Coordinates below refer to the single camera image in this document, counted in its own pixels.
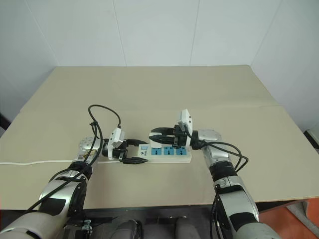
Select grey rounded robot leg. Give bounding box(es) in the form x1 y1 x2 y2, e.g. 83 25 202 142
175 217 200 239
116 218 144 239

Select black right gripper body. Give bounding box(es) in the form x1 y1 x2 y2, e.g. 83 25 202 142
172 124 192 149

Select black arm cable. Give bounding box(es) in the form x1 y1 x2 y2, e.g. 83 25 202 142
184 128 250 174
24 104 123 215

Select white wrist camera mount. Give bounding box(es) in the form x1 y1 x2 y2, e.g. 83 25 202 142
177 108 194 138
108 127 126 148

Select silver metal clamp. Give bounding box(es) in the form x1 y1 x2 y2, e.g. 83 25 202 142
81 220 92 239

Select dark object beside table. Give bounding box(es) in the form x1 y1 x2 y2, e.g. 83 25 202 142
0 113 12 130

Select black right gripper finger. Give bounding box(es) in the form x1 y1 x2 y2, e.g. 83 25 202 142
149 126 175 135
149 135 175 144

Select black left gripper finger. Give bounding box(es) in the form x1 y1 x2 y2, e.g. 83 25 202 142
123 156 148 165
126 138 149 147

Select white power strip cord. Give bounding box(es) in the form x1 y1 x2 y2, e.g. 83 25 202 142
0 159 121 166

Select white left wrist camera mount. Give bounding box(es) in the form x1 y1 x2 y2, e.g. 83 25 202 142
108 127 126 148

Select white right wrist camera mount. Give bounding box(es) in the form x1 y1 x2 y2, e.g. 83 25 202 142
177 108 194 138

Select white power strip blue sockets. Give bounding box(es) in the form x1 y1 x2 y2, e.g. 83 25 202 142
126 142 192 165

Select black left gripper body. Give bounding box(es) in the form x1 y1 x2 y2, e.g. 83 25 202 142
111 139 131 164

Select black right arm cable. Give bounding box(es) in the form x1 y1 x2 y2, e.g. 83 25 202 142
184 128 250 174

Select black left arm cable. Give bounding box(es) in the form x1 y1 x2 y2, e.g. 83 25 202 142
24 104 123 215

